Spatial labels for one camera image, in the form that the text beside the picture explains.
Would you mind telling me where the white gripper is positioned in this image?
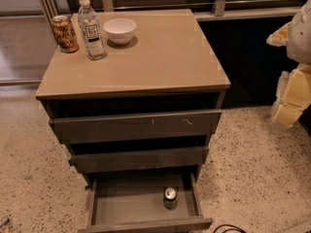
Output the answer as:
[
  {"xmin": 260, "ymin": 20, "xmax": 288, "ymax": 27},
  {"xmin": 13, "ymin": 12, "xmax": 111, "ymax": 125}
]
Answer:
[{"xmin": 266, "ymin": 0, "xmax": 311, "ymax": 127}]

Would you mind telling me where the green soda can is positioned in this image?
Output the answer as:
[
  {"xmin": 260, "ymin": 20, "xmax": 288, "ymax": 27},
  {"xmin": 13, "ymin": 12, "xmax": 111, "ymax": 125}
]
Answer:
[{"xmin": 163, "ymin": 187, "xmax": 178, "ymax": 210}]

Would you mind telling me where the grey drawer cabinet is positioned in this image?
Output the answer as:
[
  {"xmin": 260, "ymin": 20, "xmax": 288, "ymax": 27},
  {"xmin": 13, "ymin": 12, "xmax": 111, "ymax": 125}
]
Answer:
[{"xmin": 34, "ymin": 9, "xmax": 231, "ymax": 192}]

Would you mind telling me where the open bottom grey drawer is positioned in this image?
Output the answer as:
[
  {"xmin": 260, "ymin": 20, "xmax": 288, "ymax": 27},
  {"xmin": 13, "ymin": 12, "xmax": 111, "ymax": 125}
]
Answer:
[{"xmin": 78, "ymin": 168, "xmax": 213, "ymax": 233}]

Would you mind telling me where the orange brown drink can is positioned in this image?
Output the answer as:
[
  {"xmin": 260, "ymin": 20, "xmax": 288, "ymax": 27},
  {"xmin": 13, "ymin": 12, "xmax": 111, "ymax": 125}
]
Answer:
[{"xmin": 52, "ymin": 16, "xmax": 79, "ymax": 53}]

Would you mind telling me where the top grey drawer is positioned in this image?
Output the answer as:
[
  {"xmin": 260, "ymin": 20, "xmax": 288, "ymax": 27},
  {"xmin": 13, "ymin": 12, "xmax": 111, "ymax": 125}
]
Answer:
[{"xmin": 50, "ymin": 110, "xmax": 222, "ymax": 144}]

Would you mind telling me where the middle grey drawer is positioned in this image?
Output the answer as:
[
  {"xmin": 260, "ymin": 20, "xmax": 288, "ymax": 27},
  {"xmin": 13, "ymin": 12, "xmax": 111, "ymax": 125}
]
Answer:
[{"xmin": 70, "ymin": 147, "xmax": 209, "ymax": 173}]

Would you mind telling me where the white ceramic bowl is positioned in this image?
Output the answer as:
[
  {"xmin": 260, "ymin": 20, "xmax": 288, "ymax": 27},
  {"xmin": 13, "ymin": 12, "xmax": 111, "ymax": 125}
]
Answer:
[{"xmin": 103, "ymin": 18, "xmax": 136, "ymax": 46}]

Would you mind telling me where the clear plastic water bottle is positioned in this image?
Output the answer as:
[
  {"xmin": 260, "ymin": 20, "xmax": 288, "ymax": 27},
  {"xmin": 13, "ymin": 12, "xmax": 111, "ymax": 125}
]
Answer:
[{"xmin": 78, "ymin": 0, "xmax": 106, "ymax": 60}]

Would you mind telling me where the grey object floor corner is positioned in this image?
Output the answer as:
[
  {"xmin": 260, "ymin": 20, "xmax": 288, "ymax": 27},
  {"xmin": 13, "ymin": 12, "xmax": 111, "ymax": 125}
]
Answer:
[{"xmin": 0, "ymin": 217, "xmax": 10, "ymax": 228}]

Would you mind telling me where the black floor cable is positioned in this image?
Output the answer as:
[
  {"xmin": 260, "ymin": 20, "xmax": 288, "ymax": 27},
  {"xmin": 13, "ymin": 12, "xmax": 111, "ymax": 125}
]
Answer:
[{"xmin": 212, "ymin": 223, "xmax": 248, "ymax": 233}]

